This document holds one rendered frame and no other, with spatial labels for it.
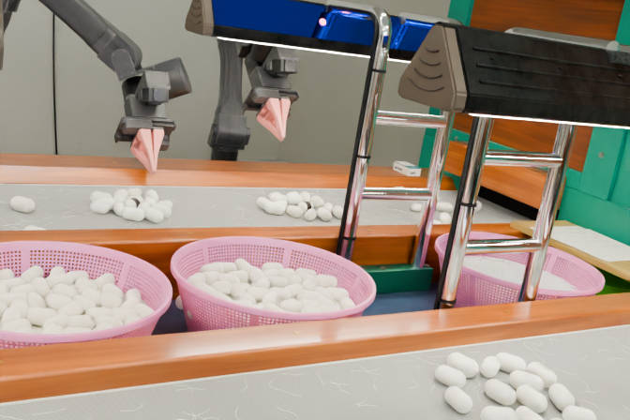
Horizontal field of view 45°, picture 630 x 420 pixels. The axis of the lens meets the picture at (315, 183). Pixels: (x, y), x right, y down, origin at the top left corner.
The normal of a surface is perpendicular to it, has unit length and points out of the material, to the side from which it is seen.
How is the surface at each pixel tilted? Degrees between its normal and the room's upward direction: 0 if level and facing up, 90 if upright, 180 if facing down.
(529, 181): 90
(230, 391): 0
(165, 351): 0
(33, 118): 90
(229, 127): 66
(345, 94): 90
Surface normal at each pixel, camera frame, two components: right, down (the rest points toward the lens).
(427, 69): -0.86, -0.02
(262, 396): 0.16, -0.96
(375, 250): 0.49, 0.28
